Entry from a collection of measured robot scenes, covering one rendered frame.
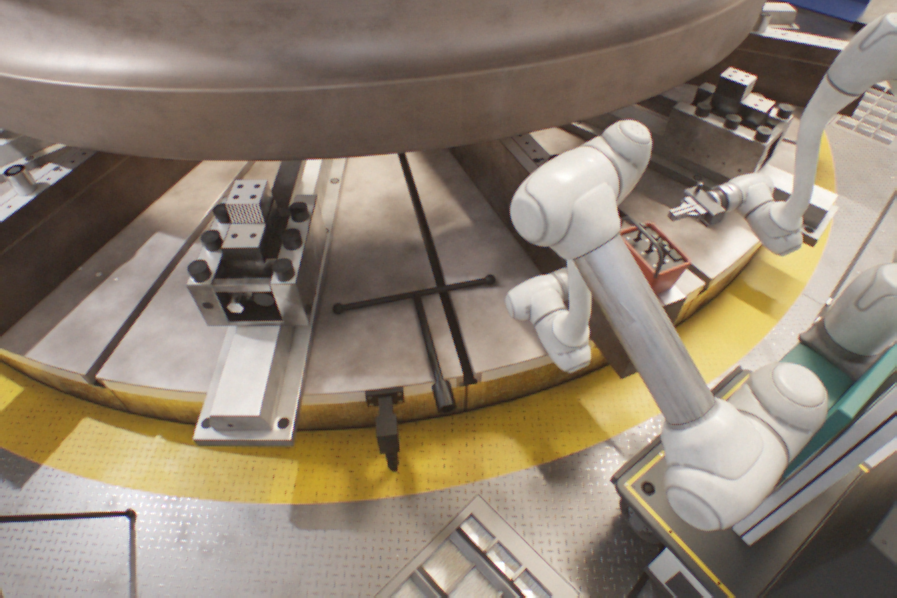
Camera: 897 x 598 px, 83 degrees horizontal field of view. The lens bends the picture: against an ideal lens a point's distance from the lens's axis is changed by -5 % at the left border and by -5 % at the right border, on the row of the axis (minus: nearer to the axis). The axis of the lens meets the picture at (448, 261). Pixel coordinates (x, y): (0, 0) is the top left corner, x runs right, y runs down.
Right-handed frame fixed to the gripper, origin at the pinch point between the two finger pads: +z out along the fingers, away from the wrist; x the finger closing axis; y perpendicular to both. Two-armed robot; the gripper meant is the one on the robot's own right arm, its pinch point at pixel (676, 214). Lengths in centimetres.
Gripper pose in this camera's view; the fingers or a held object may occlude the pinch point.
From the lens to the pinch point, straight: 175.1
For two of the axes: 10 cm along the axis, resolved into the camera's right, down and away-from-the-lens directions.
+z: -9.2, 2.9, -2.8
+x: 4.0, 6.6, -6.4
